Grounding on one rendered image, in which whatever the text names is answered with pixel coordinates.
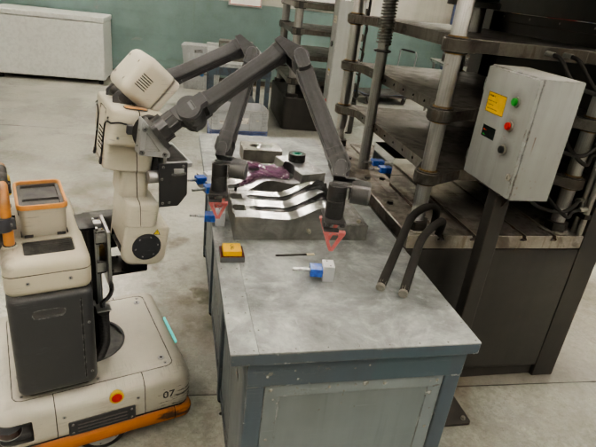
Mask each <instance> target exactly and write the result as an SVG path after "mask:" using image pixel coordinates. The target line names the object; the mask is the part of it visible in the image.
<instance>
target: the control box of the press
mask: <svg viewBox="0 0 596 447"><path fill-rule="evenodd" d="M585 85H586V83H585V82H579V81H577V80H573V79H569V78H567V77H563V76H559V75H556V74H550V73H547V72H544V71H540V70H537V69H534V68H530V67H516V66H507V65H497V64H494V65H493V66H490V70H489V73H488V77H486V79H485V83H484V86H483V89H484V92H483V94H482V101H481V104H480V108H479V112H478V115H477V119H476V123H475V126H474V132H473V136H472V139H471V143H470V146H469V147H468V148H467V155H466V163H465V167H464V170H465V171H466V172H467V173H469V174H470V175H472V176H473V177H475V178H476V180H478V181H479V183H482V184H484V185H485V186H487V187H488V188H490V189H489V192H488V196H487V199H486V202H485V205H484V209H483V212H482V217H481V221H480V223H479V227H478V230H477V233H476V237H475V240H474V245H473V249H472V252H471V255H470V258H469V262H468V265H467V270H466V274H465V277H464V280H463V284H462V287H461V290H460V293H459V298H458V302H457V305H456V309H455V311H456V312H457V313H458V314H459V316H460V317H461V318H462V319H463V321H464V322H465V323H466V324H467V326H468V327H469V328H470V329H471V326H472V324H473V321H474V315H475V312H476V310H477V306H478V303H479V301H480V298H481V294H482V290H483V286H484V283H485V280H486V278H487V274H488V271H489V268H490V263H491V260H492V256H493V254H494V251H495V248H496V245H497V242H498V236H499V233H500V231H501V228H502V224H503V222H504V219H505V215H506V211H507V208H508V204H509V201H510V200H518V201H547V199H548V196H549V193H550V191H551V188H552V185H553V180H554V178H555V175H556V172H557V169H558V167H559V164H560V161H561V157H562V155H563V152H564V149H565V146H566V143H567V141H568V138H569V133H570V131H571V128H572V125H573V122H574V120H575V117H576V112H577V109H578V107H579V104H580V101H581V98H582V96H583V93H584V88H585ZM469 423H470V419H469V418H468V417H467V415H466V414H465V412H464V411H463V409H462V408H461V406H460V405H459V403H458V401H457V400H456V398H455V396H454V397H453V399H452V402H451V408H450V410H449V413H448V416H447V420H446V422H445V425H444V426H445V427H454V426H464V425H469Z"/></svg>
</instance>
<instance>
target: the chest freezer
mask: <svg viewBox="0 0 596 447"><path fill-rule="evenodd" d="M111 18H112V15H111V14H104V13H95V12H79V11H70V10H61V9H53V8H44V7H36V6H27V5H18V4H0V76H4V73H11V74H22V75H43V76H55V77H66V78H77V79H88V80H99V84H104V82H103V81H105V80H106V78H107V77H110V74H111V73H112V72H113V61H112V37H111V20H110V19H111Z"/></svg>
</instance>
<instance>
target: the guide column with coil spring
mask: <svg viewBox="0 0 596 447"><path fill-rule="evenodd" d="M386 44H389V43H378V48H377V49H380V50H388V46H386V47H385V45H386ZM387 56H388V54H387V53H384V52H377V53H376V59H375V64H374V69H373V75H372V85H371V90H370V96H369V101H368V107H367V112H366V117H365V127H364V133H363V138H362V144H361V149H360V154H359V160H358V165H357V167H358V168H359V169H367V168H368V163H362V162H361V161H369V157H370V152H371V147H372V141H373V131H374V125H375V122H376V117H377V112H378V106H379V102H380V92H381V86H382V79H383V75H384V71H385V66H386V61H387Z"/></svg>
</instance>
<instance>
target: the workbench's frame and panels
mask: <svg viewBox="0 0 596 447"><path fill-rule="evenodd" d="M203 256H204V257H206V265H207V274H208V291H209V299H208V313H209V315H210V316H211V317H212V326H213V334H214V343H215V351H216V368H217V390H216V395H217V401H218V402H219V403H221V411H222V420H223V436H224V445H225V447H438V445H439V443H440V439H441V436H442V433H443V428H444V425H445V422H446V420H447V416H448V413H449V410H450V408H451V402H452V399H453V397H454V393H455V390H456V387H457V385H458V381H459V376H460V374H461V373H462V369H463V366H464V363H465V361H466V357H467V354H478V352H479V349H480V347H481V344H471V345H453V346H434V347H417V348H398V349H363V350H344V351H327V352H308V353H290V354H272V355H253V356H235V357H231V355H230V349H229V342H228V336H227V330H226V324H225V317H224V306H223V299H222V292H221V286H220V279H219V273H218V267H217V260H216V249H215V242H214V236H213V230H212V223H211V222H204V238H203Z"/></svg>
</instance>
